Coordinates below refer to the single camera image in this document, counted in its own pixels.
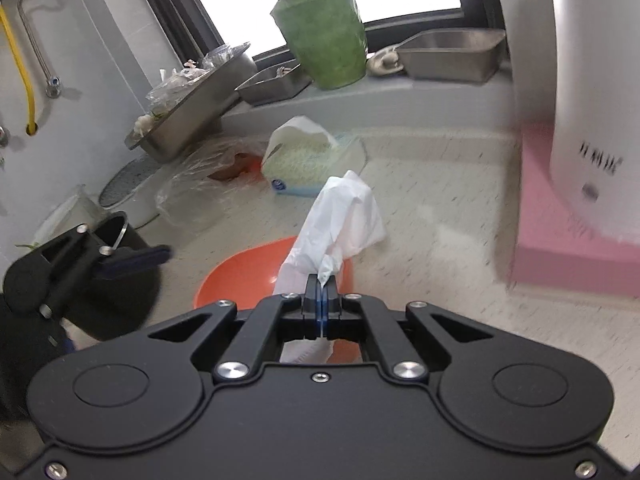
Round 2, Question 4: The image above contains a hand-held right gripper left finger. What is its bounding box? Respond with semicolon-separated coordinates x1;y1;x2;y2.
142;272;322;386

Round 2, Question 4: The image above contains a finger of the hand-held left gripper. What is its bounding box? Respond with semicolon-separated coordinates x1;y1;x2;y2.
30;225;172;318

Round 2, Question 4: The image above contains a metal flexible hose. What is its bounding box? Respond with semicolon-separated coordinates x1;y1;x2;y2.
17;0;61;98

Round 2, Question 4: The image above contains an orange footed bowl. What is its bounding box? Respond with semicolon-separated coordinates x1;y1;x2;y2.
193;236;363;362

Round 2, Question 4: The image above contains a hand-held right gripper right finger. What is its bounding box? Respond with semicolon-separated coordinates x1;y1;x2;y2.
320;272;501;386

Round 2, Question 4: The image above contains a black cooker pot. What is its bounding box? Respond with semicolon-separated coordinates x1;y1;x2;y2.
62;211;163;343

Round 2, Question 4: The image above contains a pink box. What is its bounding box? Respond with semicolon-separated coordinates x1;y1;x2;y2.
507;122;640;306

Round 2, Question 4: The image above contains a large steel tray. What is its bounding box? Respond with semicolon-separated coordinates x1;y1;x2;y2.
124;42;258;165

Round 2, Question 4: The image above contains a round steel lid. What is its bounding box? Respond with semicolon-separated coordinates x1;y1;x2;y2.
366;46;405;77

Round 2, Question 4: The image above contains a clear plastic bag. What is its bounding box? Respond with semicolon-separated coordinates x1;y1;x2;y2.
155;137;268;233

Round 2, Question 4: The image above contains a translucent plastic container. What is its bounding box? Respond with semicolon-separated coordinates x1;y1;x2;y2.
30;187;101;246

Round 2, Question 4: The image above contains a soft tissue pack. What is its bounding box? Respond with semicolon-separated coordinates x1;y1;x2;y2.
261;116;366;198

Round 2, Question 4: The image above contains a white tissue paper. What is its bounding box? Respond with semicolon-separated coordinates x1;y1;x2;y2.
272;170;388;363

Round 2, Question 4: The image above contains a white electric kettle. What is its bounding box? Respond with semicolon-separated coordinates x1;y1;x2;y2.
487;0;640;246

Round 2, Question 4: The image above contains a green vase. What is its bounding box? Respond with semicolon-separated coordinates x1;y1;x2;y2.
270;0;369;92

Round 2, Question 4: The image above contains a rectangular steel tray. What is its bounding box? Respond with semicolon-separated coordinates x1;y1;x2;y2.
397;28;507;84

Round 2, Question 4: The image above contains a black window frame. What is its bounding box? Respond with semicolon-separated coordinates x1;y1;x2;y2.
127;0;506;61

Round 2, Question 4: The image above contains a yellow hose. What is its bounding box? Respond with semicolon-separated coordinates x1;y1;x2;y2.
0;2;38;133

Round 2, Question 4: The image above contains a small steel tray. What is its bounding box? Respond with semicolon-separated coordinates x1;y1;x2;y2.
235;60;313;107

